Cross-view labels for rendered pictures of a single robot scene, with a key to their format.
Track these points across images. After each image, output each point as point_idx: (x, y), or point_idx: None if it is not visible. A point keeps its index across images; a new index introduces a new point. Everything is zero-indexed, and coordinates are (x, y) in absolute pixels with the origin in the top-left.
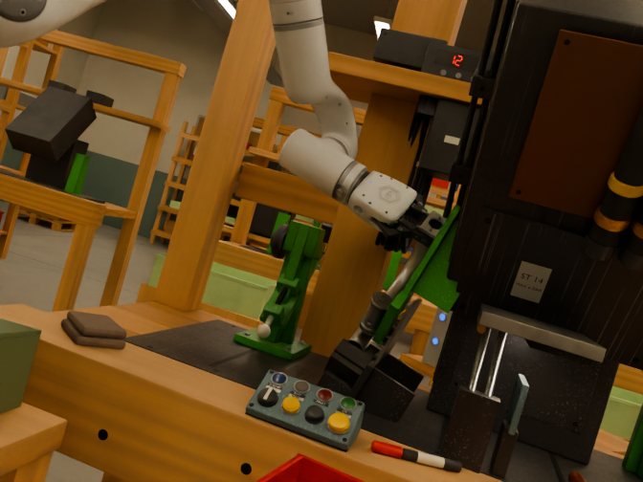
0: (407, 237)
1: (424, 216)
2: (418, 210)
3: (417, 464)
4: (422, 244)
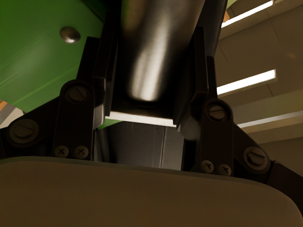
0: (63, 88)
1: (179, 124)
2: (182, 156)
3: None
4: (120, 18)
